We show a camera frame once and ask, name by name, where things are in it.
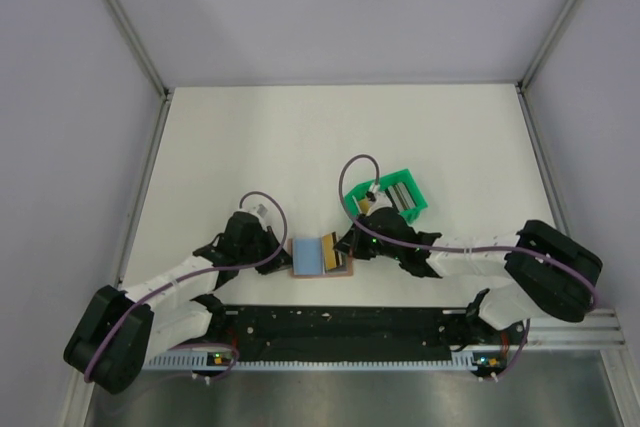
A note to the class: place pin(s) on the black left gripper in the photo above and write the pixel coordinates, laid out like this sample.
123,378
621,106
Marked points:
277,263

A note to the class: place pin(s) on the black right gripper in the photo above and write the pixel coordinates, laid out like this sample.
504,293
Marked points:
352,243

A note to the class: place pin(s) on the gold credit card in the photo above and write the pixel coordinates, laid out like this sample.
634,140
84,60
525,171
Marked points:
364,205
333,260

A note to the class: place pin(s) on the green plastic card bin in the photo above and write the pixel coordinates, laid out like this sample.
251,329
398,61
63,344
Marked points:
359,191

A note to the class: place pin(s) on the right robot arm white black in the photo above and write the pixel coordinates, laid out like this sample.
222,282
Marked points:
546,273

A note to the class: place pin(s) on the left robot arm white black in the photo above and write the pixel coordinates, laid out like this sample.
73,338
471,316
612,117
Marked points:
121,330

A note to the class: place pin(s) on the stack of light cards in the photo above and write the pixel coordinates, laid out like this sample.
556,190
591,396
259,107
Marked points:
401,197

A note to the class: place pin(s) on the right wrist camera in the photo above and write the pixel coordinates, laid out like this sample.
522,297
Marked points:
378,199

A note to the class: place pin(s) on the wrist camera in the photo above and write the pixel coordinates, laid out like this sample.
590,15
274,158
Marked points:
260,211
378,199

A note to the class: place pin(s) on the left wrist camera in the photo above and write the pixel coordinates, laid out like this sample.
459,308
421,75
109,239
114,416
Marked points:
260,211

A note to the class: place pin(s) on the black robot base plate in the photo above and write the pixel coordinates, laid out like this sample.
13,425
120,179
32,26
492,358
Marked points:
299,333

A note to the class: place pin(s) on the grey slotted cable duct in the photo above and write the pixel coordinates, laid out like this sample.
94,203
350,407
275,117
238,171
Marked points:
209,362

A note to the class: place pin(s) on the aluminium frame rail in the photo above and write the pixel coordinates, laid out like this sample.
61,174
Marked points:
599,330

